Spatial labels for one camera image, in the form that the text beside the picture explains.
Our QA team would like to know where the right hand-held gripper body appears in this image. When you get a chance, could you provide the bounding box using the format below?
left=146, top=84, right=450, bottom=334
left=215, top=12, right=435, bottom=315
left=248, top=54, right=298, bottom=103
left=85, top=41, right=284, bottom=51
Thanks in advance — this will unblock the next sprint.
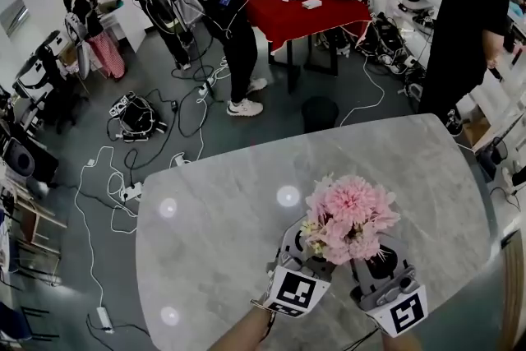
left=348, top=236, right=429, bottom=339

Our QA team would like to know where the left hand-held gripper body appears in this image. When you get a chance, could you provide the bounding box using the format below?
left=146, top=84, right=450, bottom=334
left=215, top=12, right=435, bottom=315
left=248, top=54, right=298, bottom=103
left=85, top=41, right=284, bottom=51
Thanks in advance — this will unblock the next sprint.
left=262, top=217, right=336, bottom=319

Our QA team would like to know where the table with red cloth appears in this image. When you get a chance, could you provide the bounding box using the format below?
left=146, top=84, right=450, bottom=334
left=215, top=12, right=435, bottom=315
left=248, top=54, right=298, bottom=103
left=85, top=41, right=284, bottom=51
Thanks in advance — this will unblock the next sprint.
left=243, top=0, right=373, bottom=92

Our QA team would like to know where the gold wrist bracelet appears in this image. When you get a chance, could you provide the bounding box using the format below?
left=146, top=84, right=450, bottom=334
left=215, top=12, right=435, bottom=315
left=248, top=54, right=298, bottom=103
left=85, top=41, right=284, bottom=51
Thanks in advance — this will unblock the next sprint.
left=250, top=298, right=277, bottom=328

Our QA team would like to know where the red plaid cloth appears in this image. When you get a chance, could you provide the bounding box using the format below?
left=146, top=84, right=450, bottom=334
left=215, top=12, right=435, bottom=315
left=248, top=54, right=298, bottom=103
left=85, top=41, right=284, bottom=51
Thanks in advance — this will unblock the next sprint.
left=87, top=30, right=127, bottom=80

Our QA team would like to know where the long white cable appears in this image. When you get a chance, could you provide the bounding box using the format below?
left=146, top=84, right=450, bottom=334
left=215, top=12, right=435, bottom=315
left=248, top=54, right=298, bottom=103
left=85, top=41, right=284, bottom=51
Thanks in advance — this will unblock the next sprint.
left=73, top=145, right=143, bottom=312

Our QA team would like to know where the black round stool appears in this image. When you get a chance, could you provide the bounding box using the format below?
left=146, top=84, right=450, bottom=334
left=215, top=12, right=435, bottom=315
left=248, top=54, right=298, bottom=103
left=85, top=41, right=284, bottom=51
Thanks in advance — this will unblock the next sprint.
left=300, top=95, right=340, bottom=133

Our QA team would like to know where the pink flowers bouquet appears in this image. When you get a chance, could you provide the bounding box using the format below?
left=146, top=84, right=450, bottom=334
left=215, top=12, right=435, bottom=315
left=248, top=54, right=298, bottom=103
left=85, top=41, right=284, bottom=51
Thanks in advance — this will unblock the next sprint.
left=299, top=172, right=402, bottom=266

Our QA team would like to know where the black equipment backpack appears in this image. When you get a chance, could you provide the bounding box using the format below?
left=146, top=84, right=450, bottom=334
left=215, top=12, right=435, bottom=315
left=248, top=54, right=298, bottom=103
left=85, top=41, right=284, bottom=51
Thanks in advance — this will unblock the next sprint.
left=106, top=91, right=168, bottom=144

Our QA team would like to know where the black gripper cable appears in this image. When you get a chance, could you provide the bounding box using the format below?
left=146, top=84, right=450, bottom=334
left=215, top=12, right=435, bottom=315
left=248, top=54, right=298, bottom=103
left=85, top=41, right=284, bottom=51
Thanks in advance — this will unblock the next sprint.
left=340, top=326, right=380, bottom=351

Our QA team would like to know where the person's right forearm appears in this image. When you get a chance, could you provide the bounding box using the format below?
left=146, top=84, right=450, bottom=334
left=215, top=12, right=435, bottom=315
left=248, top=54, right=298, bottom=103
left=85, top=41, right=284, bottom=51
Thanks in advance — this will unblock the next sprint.
left=380, top=330, right=416, bottom=351

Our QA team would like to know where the white power strip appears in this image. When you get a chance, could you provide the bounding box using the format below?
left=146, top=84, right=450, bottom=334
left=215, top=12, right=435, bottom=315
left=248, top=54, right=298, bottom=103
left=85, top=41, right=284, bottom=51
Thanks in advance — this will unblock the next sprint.
left=95, top=305, right=115, bottom=335
left=122, top=182, right=144, bottom=203

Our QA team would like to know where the person's left forearm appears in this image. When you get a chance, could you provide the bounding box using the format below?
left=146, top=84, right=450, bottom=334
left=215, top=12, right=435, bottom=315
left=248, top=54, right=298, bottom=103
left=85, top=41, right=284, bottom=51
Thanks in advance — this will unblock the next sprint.
left=207, top=306, right=275, bottom=351

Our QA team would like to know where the black speaker box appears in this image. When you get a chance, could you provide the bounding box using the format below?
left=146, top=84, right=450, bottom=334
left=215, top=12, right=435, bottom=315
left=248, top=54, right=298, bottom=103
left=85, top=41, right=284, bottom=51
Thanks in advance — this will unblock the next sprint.
left=1, top=136, right=60, bottom=185

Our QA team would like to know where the pile of black gear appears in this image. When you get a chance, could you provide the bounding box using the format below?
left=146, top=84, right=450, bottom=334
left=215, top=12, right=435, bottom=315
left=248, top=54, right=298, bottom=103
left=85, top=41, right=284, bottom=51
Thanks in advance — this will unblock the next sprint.
left=357, top=11, right=427, bottom=75

